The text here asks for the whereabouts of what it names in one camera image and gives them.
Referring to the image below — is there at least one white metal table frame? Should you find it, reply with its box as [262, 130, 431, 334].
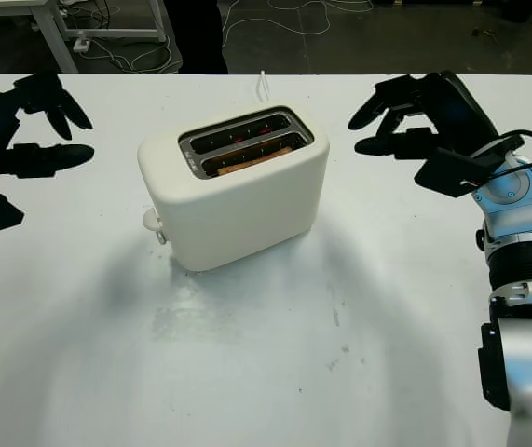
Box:
[0, 0, 169, 74]

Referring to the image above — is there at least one white toaster power cord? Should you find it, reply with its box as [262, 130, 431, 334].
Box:
[254, 69, 271, 102]

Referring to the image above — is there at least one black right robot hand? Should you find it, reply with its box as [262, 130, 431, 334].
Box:
[347, 70, 500, 162]

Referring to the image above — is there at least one cream toaster lever knob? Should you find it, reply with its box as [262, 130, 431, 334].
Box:
[142, 208, 164, 232]

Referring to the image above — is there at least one cream two-slot toaster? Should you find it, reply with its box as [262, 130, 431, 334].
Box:
[137, 102, 331, 273]

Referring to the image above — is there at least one person in dark clothes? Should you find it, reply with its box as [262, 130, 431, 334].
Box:
[165, 0, 229, 75]

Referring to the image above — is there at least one browned toast slice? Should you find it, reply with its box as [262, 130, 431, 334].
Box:
[216, 144, 294, 177]

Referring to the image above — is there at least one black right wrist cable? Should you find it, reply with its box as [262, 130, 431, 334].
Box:
[472, 129, 532, 187]

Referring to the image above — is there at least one long white looping floor cable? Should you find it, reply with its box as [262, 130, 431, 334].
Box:
[222, 0, 375, 47]

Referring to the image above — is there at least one white power strip cable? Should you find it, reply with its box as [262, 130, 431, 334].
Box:
[81, 39, 185, 74]

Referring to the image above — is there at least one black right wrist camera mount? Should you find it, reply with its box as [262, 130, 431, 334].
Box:
[414, 134, 526, 200]

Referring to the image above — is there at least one black object on floor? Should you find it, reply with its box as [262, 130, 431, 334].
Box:
[500, 0, 532, 22]

